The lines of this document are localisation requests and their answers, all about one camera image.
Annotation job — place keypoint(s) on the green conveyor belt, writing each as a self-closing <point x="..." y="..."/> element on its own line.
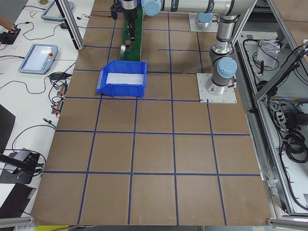
<point x="135" y="46"/>

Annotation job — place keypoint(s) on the aluminium frame post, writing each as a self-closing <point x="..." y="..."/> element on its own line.
<point x="69" y="20"/>

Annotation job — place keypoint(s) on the blue plastic bin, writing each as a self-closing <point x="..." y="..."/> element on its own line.
<point x="129" y="67"/>

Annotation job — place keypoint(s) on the far teach pendant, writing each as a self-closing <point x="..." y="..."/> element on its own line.
<point x="52" y="13"/>

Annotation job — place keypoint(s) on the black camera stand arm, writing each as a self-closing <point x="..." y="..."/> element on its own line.
<point x="24" y="165"/>

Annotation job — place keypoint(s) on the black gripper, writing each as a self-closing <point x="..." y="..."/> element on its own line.
<point x="131" y="14"/>

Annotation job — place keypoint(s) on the red push button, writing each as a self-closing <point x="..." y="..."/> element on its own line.
<point x="127" y="45"/>

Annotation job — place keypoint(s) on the near teach pendant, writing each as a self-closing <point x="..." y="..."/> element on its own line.
<point x="39" y="59"/>

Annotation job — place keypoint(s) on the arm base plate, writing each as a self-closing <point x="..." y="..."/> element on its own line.
<point x="211" y="93"/>
<point x="213" y="28"/>

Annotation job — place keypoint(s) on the teach pendant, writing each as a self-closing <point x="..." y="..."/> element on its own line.
<point x="52" y="13"/>
<point x="39" y="59"/>

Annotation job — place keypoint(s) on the white foam pad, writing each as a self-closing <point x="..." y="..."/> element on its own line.
<point x="124" y="78"/>

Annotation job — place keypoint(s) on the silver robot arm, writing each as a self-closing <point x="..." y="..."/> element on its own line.
<point x="224" y="66"/>
<point x="204" y="19"/>

